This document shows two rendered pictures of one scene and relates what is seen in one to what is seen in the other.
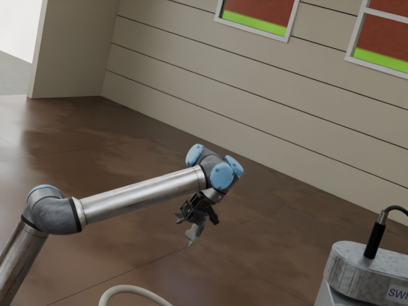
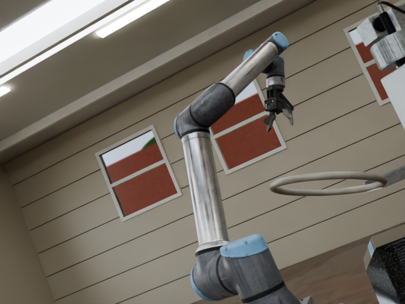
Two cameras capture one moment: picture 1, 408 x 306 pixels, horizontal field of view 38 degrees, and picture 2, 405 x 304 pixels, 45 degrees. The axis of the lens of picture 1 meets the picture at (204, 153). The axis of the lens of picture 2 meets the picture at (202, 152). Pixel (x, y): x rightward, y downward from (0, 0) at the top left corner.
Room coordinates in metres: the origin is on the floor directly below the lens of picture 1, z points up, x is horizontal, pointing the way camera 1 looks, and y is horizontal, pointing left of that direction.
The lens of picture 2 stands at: (-0.02, 0.99, 1.29)
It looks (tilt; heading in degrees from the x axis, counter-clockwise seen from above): 7 degrees up; 345
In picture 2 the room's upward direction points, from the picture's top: 23 degrees counter-clockwise
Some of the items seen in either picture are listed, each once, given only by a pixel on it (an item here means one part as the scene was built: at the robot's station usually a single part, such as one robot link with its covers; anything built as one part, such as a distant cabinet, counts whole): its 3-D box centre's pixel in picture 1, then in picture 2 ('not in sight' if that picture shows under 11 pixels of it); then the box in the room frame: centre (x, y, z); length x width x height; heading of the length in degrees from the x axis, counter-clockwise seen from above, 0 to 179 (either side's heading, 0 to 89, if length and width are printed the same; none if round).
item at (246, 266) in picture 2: not in sight; (248, 264); (1.56, 0.56, 1.10); 0.17 x 0.15 x 0.18; 26
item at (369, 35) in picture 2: not in sight; (374, 29); (2.66, -1.16, 2.00); 0.20 x 0.18 x 0.15; 153
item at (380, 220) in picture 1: (376, 234); (386, 21); (1.92, -0.65, 1.82); 0.04 x 0.04 x 0.17
